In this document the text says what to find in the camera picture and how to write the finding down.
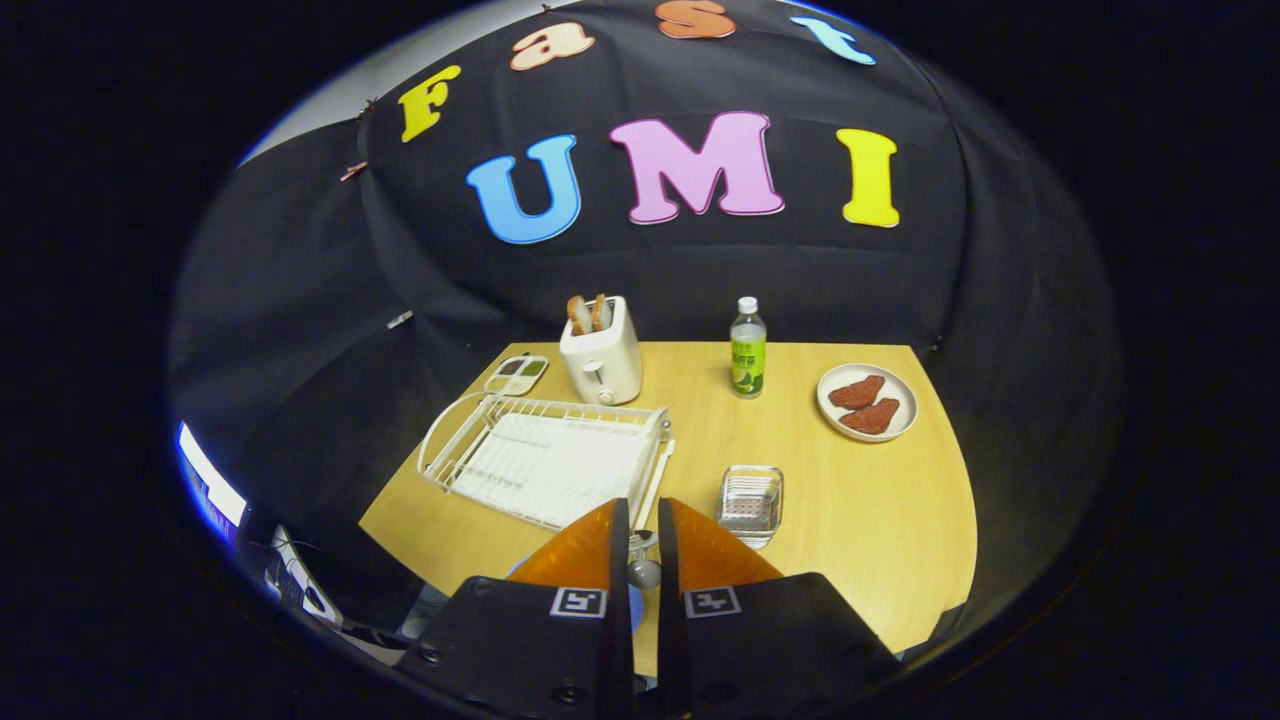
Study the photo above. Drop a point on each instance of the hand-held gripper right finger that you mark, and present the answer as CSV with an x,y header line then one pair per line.
x,y
668,560

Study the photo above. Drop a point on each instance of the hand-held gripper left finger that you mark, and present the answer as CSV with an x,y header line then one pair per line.
x,y
620,560

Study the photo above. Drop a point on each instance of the light blue plate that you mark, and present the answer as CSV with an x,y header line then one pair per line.
x,y
637,612

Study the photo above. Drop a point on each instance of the white round dish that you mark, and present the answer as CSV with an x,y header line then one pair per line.
x,y
905,395

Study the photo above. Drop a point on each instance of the white toaster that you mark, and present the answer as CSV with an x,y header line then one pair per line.
x,y
605,365

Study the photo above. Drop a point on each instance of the green label drink bottle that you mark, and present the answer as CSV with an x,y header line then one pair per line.
x,y
747,365

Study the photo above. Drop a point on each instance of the white divided condiment tray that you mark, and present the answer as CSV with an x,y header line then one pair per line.
x,y
515,376

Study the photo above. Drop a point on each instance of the toasted bread slice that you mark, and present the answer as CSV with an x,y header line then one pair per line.
x,y
579,315
600,312

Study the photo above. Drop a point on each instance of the red meat slice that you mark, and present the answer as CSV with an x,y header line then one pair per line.
x,y
858,392
872,418

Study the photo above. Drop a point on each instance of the black backdrop cloth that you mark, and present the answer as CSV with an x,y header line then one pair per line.
x,y
800,280

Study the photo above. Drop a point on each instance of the silver backdrop clip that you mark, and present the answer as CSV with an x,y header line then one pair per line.
x,y
399,319

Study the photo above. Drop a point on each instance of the lit laptop screen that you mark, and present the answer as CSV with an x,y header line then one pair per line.
x,y
212,485

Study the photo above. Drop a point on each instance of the orange backdrop clip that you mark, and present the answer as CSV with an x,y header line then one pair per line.
x,y
352,171

